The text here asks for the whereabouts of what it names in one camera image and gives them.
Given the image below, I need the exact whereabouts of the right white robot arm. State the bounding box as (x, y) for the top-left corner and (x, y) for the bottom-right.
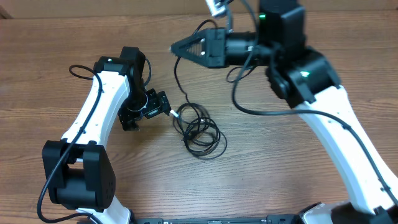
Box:
(170, 1), (397, 223)

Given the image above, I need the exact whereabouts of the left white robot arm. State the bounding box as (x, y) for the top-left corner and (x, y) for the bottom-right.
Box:
(37, 47), (173, 223)

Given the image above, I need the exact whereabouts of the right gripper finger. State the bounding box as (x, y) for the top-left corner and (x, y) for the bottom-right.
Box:
(174, 50), (206, 67)
(170, 30), (205, 52)

